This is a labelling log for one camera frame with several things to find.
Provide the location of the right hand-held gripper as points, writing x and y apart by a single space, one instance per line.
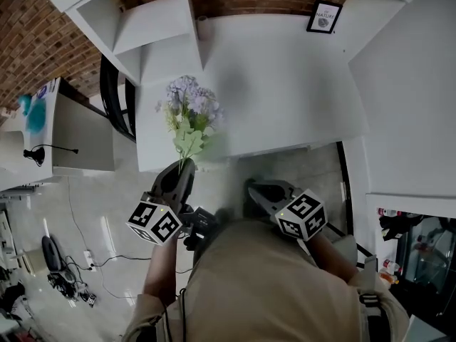
303 216

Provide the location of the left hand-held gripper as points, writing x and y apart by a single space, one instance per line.
156 223

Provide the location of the purple artificial flowers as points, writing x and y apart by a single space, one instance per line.
192 109

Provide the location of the person's left forearm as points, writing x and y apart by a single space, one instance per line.
162 273

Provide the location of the person's right forearm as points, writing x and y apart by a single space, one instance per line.
331 258

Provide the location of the black waist device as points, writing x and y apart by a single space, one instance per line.
199 223

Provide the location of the person's beige shirt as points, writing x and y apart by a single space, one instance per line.
267 283

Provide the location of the white power strip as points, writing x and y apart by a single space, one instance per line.
89 260

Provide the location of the plastic bottle with red label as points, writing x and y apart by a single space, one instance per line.
390 212

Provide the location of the black bag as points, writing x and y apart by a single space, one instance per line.
399 226

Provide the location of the small black-white patterned block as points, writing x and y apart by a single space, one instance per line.
92 299

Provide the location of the orange drink bottle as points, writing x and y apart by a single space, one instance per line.
388 278

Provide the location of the black round floor object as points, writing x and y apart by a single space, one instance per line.
50 253

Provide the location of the white side table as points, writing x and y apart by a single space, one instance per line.
82 134

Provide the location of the black folding chair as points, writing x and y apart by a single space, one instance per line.
114 102

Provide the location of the beige box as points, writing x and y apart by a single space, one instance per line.
33 262

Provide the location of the black framed glass door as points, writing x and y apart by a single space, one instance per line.
427 262

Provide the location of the floor clutter pile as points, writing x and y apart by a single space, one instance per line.
14 312

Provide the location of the white hutch shelf unit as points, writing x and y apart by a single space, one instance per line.
149 23

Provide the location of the black framed picture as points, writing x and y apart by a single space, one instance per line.
324 16

